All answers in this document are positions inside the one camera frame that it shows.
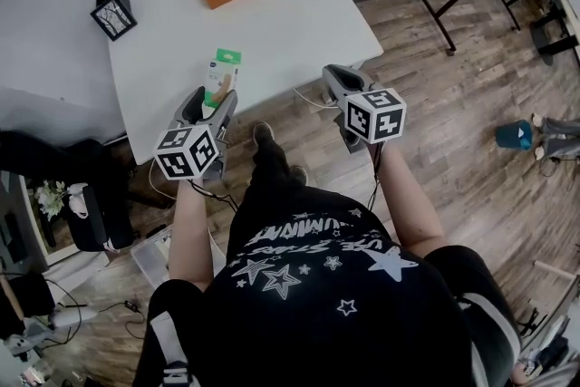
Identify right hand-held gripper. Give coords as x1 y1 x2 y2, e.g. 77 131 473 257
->
321 63 408 154

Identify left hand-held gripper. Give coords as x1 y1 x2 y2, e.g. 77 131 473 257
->
152 85 239 183

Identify green white small package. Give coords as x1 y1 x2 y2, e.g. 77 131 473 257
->
202 48 243 109

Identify person's left forearm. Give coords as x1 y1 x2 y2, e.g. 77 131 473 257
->
167 179 217 294

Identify person's right forearm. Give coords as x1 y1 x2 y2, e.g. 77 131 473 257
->
373 142 446 259

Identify person's dark shoe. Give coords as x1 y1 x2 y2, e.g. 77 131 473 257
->
289 165 309 188
251 121 274 147

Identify person's black trousers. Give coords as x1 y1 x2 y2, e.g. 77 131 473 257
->
246 135 309 214

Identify clear plastic bin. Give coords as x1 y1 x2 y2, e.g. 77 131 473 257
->
130 224 227 289

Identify pink white toy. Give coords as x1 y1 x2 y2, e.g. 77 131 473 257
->
66 181 91 219

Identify blue waste bin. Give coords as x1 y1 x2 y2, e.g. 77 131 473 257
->
494 120 534 150

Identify white flowers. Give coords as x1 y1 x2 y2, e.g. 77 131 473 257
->
34 179 68 222

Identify white desk with black base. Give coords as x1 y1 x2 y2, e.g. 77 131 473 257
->
529 0 580 67

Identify person's black star-print shirt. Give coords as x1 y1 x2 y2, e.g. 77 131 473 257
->
133 185 522 387

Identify white cable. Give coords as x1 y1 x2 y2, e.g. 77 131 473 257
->
148 158 180 200
292 85 339 110

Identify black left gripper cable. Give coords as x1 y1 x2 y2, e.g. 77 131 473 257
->
188 179 241 214

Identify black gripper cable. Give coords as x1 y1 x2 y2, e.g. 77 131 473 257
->
188 179 241 214
365 144 386 212

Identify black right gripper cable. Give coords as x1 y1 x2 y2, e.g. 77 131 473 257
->
365 144 386 212

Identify black picture frame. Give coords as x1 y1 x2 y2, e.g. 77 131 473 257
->
89 0 139 43

